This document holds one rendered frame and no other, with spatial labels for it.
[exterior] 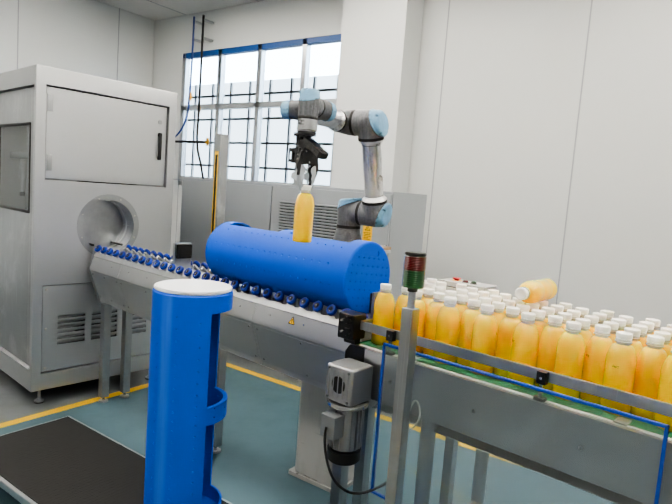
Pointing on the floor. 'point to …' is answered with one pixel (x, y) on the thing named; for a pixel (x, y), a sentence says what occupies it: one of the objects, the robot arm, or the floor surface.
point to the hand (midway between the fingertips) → (306, 186)
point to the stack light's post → (402, 405)
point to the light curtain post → (219, 180)
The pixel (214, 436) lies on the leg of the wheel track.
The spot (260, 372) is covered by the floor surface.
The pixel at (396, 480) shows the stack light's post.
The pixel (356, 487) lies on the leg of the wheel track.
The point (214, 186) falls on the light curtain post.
